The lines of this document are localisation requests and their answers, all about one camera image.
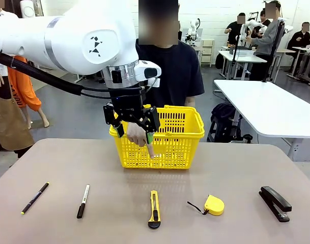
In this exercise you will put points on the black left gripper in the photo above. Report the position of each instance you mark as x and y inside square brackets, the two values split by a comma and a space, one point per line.
[126, 101]

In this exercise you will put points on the black stapler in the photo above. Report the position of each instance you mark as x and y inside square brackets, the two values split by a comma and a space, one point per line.
[274, 202]

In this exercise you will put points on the person's left forearm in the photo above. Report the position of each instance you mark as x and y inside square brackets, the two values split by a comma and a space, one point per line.
[190, 102]

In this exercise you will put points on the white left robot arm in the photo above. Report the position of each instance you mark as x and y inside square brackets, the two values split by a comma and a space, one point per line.
[68, 38]

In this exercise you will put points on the small white background robot arm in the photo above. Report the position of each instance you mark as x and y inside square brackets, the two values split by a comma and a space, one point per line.
[194, 29]

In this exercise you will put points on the yellow plastic shopping basket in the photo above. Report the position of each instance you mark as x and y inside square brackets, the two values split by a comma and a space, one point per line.
[175, 152]

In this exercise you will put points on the person in black t-shirt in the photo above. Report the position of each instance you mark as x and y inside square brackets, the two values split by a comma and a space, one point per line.
[177, 73]

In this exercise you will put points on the person's right hand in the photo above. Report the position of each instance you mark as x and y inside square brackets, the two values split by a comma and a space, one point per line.
[135, 134]

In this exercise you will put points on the yellow black utility knife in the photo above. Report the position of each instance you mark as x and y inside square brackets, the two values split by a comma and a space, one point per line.
[154, 203]

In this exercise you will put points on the black backpack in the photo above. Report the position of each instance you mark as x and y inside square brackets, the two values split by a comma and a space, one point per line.
[224, 114]

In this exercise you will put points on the white marker with black cap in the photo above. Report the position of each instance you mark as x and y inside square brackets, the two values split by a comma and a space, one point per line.
[84, 199]

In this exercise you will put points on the white shelf cart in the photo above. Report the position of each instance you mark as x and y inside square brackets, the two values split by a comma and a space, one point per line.
[207, 52]

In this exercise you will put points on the mannequin in orange hoodie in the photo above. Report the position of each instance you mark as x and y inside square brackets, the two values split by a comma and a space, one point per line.
[22, 94]

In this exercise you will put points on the yellow tape measure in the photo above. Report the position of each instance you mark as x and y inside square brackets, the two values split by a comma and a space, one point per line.
[214, 206]

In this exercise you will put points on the black pen with yellow tip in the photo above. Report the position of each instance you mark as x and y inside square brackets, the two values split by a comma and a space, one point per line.
[35, 198]

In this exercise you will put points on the background white desk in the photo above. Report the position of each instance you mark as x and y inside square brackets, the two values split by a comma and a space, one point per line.
[242, 57]

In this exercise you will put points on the mannequin in brown apron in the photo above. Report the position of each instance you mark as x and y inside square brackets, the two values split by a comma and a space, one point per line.
[4, 119]

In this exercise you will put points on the large white table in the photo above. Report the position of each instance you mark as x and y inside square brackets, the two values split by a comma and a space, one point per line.
[259, 106]

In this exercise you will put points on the standing bystander in black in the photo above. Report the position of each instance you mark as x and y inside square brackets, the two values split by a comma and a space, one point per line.
[233, 30]

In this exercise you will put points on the bystander in grey sweater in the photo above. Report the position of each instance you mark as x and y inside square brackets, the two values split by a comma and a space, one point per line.
[268, 40]

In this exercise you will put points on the seated bystander in black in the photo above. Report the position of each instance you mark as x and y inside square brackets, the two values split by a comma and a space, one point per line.
[301, 40]

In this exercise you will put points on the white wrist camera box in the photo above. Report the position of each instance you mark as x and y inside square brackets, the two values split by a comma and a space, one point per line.
[148, 72]

